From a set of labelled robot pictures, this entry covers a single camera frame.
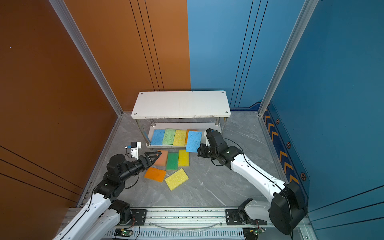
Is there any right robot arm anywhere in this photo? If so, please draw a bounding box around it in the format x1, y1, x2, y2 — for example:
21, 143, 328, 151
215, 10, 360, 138
198, 129, 308, 235

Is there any pink sponge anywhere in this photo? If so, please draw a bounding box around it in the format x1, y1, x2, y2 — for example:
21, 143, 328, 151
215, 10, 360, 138
155, 150, 169, 167

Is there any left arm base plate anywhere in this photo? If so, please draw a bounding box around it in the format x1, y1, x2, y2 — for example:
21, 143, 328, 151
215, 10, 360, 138
119, 209, 147, 226

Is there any dark green sponge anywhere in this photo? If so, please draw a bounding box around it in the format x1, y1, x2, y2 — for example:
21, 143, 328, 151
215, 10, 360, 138
166, 153, 179, 171

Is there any aluminium front rail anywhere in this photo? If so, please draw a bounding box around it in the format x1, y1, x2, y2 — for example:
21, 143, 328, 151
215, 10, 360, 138
53, 206, 317, 240

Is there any white two-tier shelf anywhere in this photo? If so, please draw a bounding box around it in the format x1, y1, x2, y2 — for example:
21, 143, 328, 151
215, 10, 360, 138
131, 91, 231, 148

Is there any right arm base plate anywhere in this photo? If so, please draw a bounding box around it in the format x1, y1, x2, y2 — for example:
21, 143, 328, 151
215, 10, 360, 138
225, 209, 267, 226

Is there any pale yellow sponge row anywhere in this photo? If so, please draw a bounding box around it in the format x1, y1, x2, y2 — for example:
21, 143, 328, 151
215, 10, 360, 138
173, 130, 187, 147

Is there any orange sponge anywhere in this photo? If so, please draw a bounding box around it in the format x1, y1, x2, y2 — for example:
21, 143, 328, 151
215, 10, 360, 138
145, 167, 167, 183
185, 129, 197, 145

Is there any circuit board right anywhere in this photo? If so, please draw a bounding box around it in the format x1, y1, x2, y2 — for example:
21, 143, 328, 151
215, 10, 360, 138
243, 228, 265, 240

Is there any blue sponge row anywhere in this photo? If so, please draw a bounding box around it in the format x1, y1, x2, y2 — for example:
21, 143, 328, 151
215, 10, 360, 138
151, 129, 166, 146
186, 131, 202, 153

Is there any bright yellow sponge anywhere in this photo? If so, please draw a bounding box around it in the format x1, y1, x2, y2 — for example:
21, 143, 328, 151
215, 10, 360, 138
178, 150, 190, 167

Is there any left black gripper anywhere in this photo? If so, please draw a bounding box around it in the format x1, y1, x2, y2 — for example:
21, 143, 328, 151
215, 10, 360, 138
118, 152, 160, 185

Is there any pale yellow sponge tilted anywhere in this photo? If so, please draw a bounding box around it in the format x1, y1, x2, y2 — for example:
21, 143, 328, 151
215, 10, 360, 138
165, 169, 189, 191

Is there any light green sponge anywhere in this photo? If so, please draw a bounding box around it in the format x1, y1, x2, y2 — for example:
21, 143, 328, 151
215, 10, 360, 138
162, 129, 176, 145

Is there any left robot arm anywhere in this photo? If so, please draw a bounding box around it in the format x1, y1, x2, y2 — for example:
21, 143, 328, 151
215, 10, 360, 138
54, 151, 162, 240

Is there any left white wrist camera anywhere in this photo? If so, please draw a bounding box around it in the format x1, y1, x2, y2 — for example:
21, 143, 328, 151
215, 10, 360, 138
125, 142, 142, 160

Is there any green circuit board left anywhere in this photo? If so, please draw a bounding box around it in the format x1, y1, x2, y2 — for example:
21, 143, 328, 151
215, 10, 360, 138
114, 229, 133, 238

